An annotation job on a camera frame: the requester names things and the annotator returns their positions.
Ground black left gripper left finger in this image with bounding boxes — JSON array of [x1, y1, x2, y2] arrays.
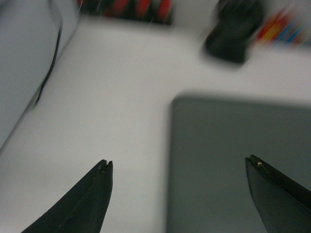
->
[[23, 160, 113, 233]]

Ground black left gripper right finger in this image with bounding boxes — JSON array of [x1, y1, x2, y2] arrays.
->
[[245, 155, 311, 233]]

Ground grey rectangular metal tray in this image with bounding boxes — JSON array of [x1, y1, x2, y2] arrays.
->
[[166, 97, 311, 233]]

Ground colourful packaged goods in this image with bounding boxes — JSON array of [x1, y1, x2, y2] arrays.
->
[[256, 4, 311, 48]]

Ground red snack display box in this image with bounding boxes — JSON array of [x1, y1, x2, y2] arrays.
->
[[77, 0, 173, 25]]

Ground black cable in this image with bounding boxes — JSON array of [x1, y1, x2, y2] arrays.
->
[[33, 0, 64, 107]]

